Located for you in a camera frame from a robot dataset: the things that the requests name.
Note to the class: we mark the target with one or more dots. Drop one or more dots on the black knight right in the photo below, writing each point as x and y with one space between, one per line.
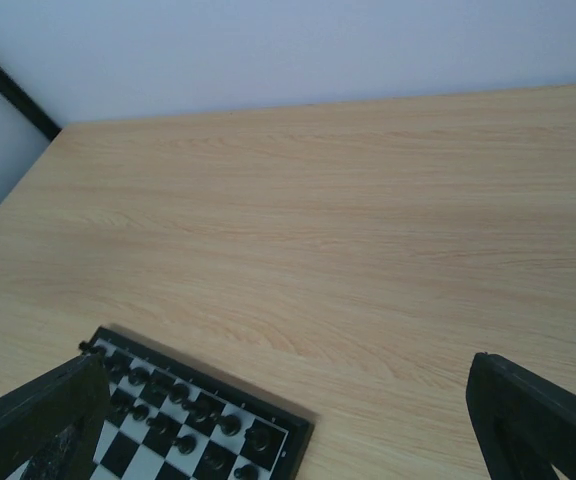
229 425

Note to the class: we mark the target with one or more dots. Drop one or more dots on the black rook right corner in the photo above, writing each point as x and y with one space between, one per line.
258 437

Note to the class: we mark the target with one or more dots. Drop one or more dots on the black bishop right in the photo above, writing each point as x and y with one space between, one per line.
200 410

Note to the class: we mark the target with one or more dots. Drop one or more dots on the black pawn g file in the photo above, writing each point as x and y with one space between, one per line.
215 458

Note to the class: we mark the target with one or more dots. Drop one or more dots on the black pawn h file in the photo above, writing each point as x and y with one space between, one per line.
246 472

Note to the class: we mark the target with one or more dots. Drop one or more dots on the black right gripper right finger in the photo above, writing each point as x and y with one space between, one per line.
525 425

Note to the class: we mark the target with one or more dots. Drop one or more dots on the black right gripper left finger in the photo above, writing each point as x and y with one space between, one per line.
50 426

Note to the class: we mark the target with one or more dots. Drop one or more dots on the black frame post left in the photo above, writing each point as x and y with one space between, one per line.
27 107

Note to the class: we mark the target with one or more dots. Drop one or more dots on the black white chessboard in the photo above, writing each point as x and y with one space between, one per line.
148 433

